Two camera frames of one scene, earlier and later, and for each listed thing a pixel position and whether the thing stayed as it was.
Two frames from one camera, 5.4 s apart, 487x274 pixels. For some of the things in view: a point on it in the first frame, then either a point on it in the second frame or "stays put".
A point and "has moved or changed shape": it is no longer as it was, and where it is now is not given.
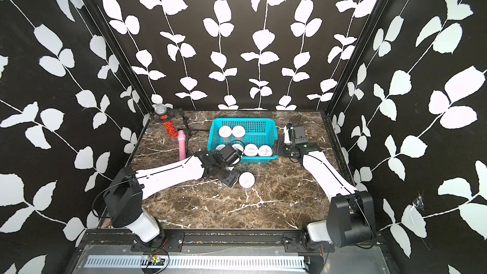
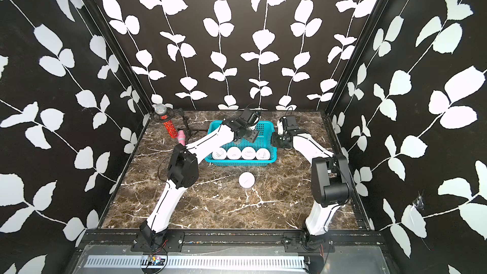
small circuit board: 153,260 stays put
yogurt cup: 265,151 has moved or changed shape
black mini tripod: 188,132 stays put
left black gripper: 233,178 -> 254,136
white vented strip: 196,262 stays put
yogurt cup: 246,179 stays put
